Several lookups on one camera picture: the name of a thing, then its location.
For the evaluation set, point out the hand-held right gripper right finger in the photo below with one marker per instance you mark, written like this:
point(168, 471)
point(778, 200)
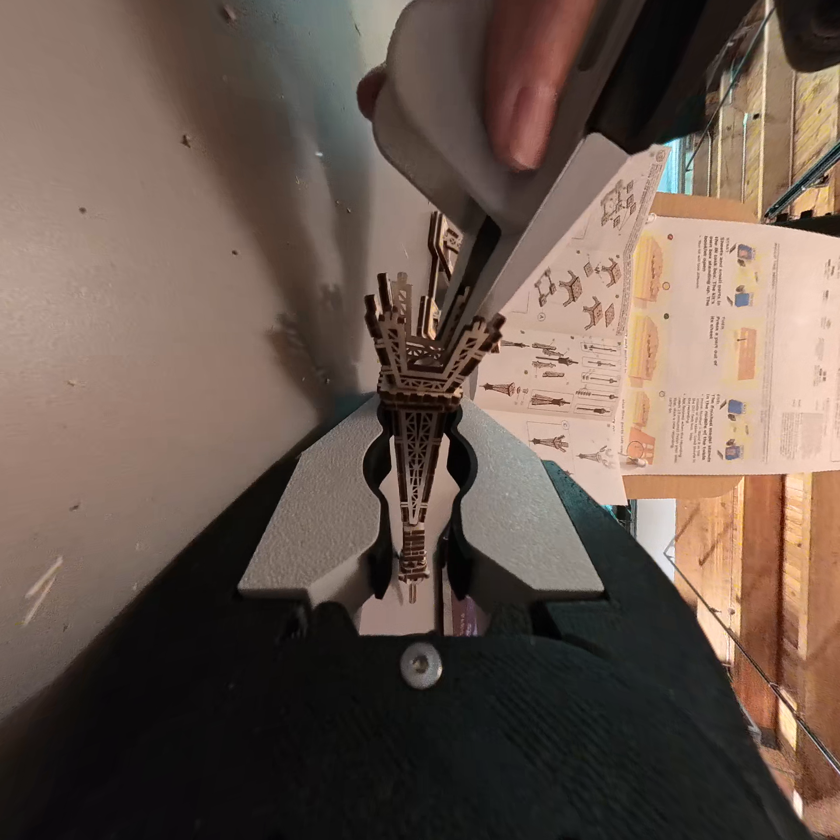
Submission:
point(525, 525)

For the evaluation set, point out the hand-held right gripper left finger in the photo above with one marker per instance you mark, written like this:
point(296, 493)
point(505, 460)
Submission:
point(308, 518)

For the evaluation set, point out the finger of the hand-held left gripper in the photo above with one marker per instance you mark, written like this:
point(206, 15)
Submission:
point(558, 216)
point(464, 262)

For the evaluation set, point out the wooden tower base piece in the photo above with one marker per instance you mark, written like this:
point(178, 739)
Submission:
point(441, 243)

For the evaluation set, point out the wooden tower model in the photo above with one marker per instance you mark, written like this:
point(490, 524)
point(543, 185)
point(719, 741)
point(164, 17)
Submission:
point(413, 459)

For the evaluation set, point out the grey desk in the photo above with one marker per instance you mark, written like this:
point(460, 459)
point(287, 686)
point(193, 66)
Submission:
point(164, 295)

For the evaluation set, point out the person's left hand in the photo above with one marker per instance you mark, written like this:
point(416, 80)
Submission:
point(525, 79)

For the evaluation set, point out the purple puzzle box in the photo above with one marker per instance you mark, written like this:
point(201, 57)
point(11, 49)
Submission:
point(467, 620)

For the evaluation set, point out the white push pin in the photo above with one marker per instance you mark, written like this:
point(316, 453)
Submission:
point(633, 463)

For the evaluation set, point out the white diagram instruction sheet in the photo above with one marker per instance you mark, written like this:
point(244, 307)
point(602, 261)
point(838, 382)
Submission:
point(558, 367)

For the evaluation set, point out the brown cardboard backing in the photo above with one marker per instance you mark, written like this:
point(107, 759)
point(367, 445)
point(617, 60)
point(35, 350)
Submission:
point(682, 485)

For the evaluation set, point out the coloured instruction sheet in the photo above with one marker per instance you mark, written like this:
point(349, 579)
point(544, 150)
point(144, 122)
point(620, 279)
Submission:
point(754, 341)

